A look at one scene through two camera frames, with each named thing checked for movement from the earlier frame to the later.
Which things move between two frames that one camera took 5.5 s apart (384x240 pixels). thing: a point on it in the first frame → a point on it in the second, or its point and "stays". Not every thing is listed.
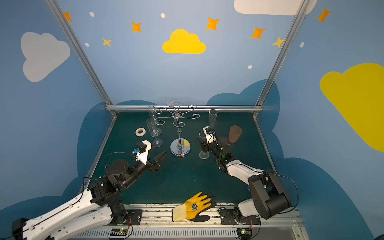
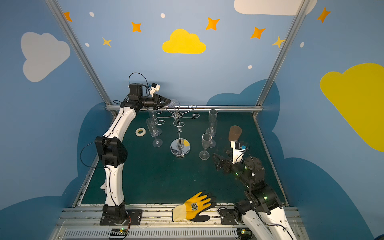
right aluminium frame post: (301, 9) stays
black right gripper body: (212, 147) → (226, 164)
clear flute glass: (152, 124) stays
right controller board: (244, 233) stays
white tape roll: (140, 134) stays
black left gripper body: (153, 165) → (157, 101)
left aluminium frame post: (58, 10) stays
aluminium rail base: (227, 222) stays
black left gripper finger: (159, 158) → (167, 104)
